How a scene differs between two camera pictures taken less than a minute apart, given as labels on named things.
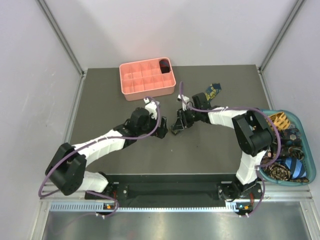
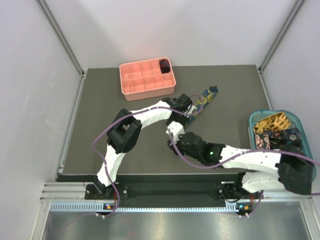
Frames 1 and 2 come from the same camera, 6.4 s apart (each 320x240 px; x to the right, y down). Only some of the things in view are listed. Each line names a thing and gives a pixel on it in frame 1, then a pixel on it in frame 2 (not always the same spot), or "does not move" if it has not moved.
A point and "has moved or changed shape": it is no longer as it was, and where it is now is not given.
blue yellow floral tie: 212,90 has moved or changed shape
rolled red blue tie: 164,66 does not move
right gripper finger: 178,126 to 171,147
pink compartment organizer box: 144,78 does not move
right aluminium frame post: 264,64 does not move
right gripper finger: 180,113 to 169,143
